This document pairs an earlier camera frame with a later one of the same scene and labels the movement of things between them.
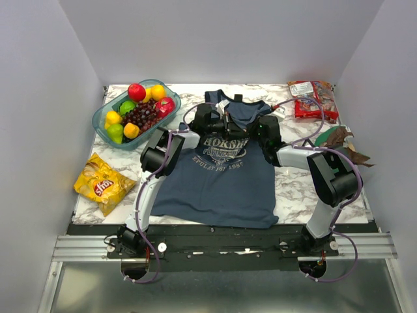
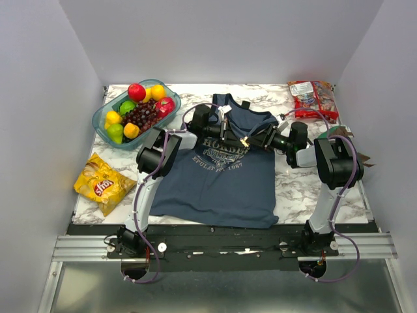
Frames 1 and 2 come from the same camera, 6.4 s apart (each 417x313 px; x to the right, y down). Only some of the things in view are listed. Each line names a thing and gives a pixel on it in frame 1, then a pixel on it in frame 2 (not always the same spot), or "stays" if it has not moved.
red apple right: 164,106 stays
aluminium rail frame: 380,245 stays
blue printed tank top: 225,180 stays
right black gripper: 252,128 -> 259,141
